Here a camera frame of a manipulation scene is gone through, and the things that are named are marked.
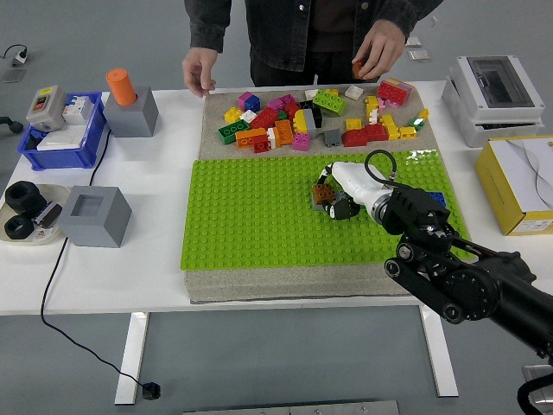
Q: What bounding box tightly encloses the lime green toy brick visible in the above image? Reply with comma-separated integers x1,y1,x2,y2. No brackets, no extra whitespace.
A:
311,89,348,117

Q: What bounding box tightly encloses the yellow white carton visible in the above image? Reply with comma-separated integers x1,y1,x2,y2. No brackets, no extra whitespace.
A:
474,136,553,237

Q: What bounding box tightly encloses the white electrical enclosure box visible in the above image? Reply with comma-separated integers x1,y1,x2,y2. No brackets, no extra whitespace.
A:
441,54,546,149

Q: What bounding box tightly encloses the orange cylinder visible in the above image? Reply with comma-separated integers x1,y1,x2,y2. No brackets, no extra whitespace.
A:
105,67,138,108

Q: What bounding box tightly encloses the long red toy brick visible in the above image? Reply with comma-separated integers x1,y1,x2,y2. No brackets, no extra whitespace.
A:
249,106,280,131

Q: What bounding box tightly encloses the person's left hand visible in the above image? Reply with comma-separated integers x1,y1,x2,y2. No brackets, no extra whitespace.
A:
352,19,408,81

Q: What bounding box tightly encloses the black toy brick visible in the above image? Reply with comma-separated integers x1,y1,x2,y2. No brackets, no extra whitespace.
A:
297,99,324,129

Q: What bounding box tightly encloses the large red toy brick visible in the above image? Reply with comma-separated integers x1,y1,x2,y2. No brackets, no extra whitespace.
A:
377,80,410,106

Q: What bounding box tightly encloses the white plug with black cord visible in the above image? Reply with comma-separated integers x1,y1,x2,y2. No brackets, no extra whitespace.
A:
3,44,30,66

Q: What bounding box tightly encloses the grey block with square hole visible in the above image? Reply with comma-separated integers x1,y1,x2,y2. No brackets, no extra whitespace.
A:
57,185,133,249

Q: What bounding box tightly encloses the white switch plate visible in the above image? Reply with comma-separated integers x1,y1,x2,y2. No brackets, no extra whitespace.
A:
36,124,86,152

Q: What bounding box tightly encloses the large black hex nut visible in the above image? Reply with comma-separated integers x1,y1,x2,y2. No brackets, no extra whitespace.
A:
4,181,47,217

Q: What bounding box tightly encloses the white circuit breaker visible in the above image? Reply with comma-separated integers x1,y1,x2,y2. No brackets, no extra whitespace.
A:
62,94,94,126

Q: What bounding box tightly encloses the black chair base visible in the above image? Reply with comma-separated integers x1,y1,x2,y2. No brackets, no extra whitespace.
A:
0,115,25,139

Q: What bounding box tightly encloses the small black hex nut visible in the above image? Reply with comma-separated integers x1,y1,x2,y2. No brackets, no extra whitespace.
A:
3,214,36,241

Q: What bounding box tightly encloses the small black brown component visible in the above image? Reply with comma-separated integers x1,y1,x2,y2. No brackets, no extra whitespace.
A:
33,201,64,229

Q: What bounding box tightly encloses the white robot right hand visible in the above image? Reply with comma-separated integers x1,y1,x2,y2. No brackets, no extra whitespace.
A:
317,162,385,221

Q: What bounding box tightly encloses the grey-brown mat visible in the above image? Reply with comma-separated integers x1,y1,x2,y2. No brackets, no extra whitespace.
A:
183,84,446,304

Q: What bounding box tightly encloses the metal floor hatch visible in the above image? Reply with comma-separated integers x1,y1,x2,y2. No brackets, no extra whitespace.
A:
521,364,553,405

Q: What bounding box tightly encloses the dark green toy brick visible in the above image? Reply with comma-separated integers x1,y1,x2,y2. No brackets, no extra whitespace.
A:
217,121,251,145

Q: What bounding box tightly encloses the red rounded toy brick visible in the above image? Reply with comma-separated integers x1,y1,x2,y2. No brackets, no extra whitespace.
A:
341,129,370,149

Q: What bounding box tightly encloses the person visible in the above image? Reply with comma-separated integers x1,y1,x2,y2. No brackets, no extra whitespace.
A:
244,0,416,87

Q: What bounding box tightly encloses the green studded baseplate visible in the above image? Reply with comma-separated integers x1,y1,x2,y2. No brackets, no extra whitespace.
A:
180,149,474,271

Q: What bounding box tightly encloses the grey switch box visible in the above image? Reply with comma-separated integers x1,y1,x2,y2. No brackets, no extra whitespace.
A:
25,85,68,132

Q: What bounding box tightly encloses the blue plastic bin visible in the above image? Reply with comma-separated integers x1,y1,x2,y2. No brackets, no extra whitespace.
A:
16,91,109,172

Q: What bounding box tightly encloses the white table leg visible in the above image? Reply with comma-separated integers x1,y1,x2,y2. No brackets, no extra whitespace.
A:
417,304,460,398
114,311,151,406

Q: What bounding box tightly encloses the long metal plate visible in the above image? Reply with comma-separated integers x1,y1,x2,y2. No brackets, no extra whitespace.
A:
183,399,401,415

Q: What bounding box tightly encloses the person's right hand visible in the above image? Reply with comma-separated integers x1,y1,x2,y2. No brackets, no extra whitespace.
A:
181,46,217,99

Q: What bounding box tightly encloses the white tray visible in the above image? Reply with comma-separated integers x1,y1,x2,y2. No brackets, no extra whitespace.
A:
0,183,73,247

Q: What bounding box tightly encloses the long orange toy brick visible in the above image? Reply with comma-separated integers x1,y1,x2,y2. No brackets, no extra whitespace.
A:
235,128,268,150

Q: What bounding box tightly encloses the grey block with round hole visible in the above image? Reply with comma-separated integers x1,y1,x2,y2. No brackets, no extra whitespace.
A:
102,87,160,139

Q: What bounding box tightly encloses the black power cable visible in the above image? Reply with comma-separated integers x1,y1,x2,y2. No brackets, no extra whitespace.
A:
40,128,150,387

